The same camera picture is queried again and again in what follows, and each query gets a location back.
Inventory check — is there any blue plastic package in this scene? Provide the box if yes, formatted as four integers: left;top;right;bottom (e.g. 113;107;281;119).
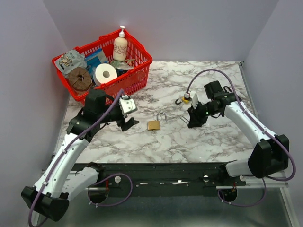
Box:
85;48;109;68

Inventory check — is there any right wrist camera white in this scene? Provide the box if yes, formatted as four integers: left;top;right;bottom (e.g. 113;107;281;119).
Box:
183;91;199;109

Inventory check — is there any grey cartoon pouch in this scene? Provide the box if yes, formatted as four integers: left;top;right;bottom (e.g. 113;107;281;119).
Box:
54;50;87;75

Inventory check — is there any cream lotion pump bottle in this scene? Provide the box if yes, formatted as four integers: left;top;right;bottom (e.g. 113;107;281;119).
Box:
113;26;128;61

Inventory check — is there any black padlock with keys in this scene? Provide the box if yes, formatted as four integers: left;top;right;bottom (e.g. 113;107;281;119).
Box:
223;86;232;92

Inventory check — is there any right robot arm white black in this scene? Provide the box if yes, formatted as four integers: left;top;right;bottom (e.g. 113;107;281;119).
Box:
184;81;289;185

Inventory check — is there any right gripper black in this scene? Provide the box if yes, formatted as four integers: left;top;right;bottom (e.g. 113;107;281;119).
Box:
187;101;219;128

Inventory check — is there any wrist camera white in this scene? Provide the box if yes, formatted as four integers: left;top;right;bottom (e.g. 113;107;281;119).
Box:
119;95;137;117
183;91;199;109

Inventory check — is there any white toilet paper roll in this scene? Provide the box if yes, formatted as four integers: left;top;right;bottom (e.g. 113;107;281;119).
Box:
93;63;117;86

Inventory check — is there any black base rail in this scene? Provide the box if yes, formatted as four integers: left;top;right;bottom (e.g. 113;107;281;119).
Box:
72;163;246;197

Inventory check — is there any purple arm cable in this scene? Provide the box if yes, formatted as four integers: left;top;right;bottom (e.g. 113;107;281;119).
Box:
187;69;296;208
27;88;133;227

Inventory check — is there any large brass padlock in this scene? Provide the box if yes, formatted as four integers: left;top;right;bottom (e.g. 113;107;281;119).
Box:
147;112;168;131

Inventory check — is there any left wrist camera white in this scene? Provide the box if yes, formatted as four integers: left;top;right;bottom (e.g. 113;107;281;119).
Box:
119;95;137;117

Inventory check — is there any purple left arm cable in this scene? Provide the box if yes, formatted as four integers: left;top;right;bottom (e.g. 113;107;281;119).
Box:
27;88;133;227

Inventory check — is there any green patterned packet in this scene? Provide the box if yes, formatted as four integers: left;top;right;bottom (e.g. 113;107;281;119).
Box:
110;59;135;70

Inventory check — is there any yellow padlock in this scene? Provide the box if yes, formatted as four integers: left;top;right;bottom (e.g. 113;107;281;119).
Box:
175;97;190;105

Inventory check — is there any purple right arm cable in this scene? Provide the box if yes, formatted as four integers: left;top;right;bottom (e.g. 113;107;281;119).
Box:
187;69;296;208

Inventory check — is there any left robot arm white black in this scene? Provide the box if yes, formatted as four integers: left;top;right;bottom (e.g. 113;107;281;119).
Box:
21;89;138;226

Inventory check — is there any brown tape roll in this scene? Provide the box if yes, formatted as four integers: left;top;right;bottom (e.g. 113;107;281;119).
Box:
68;67;92;93

